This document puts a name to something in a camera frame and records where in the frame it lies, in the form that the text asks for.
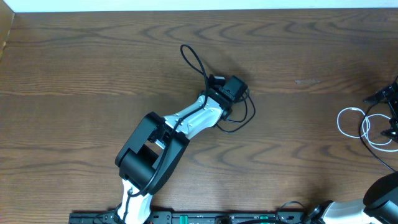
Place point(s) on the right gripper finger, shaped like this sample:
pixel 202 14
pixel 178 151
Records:
pixel 392 132
pixel 387 93

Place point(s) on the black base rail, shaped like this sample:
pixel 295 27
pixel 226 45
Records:
pixel 188 218

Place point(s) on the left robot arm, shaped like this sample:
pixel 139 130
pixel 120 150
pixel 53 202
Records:
pixel 152 152

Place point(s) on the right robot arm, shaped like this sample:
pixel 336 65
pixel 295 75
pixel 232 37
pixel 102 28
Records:
pixel 379 204

